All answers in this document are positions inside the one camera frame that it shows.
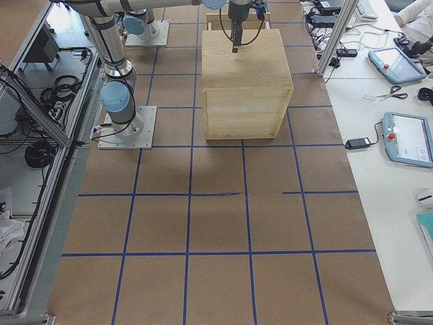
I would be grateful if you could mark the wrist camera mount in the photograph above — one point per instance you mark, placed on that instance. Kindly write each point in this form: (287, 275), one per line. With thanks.
(260, 8)

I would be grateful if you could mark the black phone device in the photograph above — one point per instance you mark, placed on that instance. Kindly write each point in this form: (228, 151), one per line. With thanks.
(346, 53)

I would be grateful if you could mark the lower teach pendant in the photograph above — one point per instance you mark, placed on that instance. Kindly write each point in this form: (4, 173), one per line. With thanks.
(407, 139)

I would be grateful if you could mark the upper teach pendant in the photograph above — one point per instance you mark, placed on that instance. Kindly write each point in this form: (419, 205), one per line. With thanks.
(395, 65)

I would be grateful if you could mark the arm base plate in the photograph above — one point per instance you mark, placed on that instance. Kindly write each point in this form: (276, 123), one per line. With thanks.
(160, 40)
(137, 134)

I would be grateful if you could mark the black power adapter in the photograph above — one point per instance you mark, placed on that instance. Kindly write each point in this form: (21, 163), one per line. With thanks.
(323, 21)

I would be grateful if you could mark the teach pendant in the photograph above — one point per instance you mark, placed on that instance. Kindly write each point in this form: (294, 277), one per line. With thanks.
(407, 139)
(395, 65)

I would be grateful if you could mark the light wooden drawer cabinet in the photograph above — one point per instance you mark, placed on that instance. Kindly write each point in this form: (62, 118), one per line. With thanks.
(245, 94)

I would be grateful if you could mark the black power brick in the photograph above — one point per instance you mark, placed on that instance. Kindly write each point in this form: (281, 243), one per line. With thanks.
(357, 143)

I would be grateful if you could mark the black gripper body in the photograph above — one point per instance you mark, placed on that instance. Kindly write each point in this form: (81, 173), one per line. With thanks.
(235, 13)

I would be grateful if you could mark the teal notebook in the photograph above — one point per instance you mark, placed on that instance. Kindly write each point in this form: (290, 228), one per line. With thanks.
(425, 223)

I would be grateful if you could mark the black handled scissors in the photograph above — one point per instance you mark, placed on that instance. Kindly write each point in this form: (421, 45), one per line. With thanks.
(393, 93)

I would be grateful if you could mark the right aluminium frame post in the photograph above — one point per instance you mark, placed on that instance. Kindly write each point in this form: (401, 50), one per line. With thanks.
(346, 13)

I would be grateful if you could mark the aluminium guard frame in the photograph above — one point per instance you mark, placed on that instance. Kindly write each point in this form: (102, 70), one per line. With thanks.
(34, 145)

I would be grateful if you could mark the black control box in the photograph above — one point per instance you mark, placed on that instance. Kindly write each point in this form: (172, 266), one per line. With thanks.
(44, 49)

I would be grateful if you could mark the white computer mouse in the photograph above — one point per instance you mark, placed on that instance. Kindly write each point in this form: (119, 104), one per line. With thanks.
(423, 197)

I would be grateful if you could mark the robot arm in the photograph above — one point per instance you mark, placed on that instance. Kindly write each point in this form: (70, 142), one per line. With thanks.
(105, 34)
(141, 23)

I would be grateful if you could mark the person in white shirt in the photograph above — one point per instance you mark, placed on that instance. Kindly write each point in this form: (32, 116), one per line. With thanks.
(416, 18)

